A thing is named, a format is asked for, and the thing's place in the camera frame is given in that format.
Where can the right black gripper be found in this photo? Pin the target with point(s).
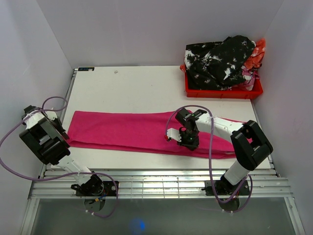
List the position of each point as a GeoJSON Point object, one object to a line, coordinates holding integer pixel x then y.
{"type": "Point", "coordinates": [191, 146]}

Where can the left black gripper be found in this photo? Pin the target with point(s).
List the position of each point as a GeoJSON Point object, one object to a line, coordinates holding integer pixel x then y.
{"type": "Point", "coordinates": [60, 128]}

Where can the pink trousers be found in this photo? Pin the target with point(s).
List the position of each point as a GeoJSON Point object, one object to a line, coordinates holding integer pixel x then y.
{"type": "Point", "coordinates": [138, 133]}

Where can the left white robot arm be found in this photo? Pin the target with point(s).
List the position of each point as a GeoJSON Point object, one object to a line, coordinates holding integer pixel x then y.
{"type": "Point", "coordinates": [47, 139]}

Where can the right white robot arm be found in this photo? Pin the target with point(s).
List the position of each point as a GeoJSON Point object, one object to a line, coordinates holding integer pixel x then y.
{"type": "Point", "coordinates": [249, 142]}

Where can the red plastic bin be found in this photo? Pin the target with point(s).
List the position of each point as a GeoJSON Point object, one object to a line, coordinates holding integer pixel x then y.
{"type": "Point", "coordinates": [235, 93]}

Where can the black label sticker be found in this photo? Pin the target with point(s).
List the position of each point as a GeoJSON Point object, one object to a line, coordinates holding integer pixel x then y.
{"type": "Point", "coordinates": [86, 69]}

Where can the black white patterned garment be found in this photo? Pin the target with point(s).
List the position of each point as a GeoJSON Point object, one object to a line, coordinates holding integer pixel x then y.
{"type": "Point", "coordinates": [220, 68]}

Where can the pink white patterned garment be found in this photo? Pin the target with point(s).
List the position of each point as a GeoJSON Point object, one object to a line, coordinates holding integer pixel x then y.
{"type": "Point", "coordinates": [249, 76]}

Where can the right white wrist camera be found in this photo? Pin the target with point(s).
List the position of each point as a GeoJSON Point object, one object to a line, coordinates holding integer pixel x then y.
{"type": "Point", "coordinates": [173, 134]}

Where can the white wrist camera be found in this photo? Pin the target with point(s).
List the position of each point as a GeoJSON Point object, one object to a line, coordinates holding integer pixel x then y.
{"type": "Point", "coordinates": [51, 115]}
{"type": "Point", "coordinates": [173, 134]}

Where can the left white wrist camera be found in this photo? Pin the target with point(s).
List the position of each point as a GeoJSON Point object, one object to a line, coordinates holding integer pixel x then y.
{"type": "Point", "coordinates": [51, 115]}

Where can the aluminium frame rail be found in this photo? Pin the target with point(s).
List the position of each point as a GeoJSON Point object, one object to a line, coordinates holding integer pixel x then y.
{"type": "Point", "coordinates": [166, 184]}

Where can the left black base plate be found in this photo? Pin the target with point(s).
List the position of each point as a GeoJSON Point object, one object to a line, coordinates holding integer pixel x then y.
{"type": "Point", "coordinates": [110, 188]}

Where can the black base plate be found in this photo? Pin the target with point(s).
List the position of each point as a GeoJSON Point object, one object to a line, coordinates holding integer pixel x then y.
{"type": "Point", "coordinates": [110, 188]}
{"type": "Point", "coordinates": [210, 189]}

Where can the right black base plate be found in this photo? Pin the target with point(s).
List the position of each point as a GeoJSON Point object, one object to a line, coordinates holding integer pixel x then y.
{"type": "Point", "coordinates": [210, 189]}

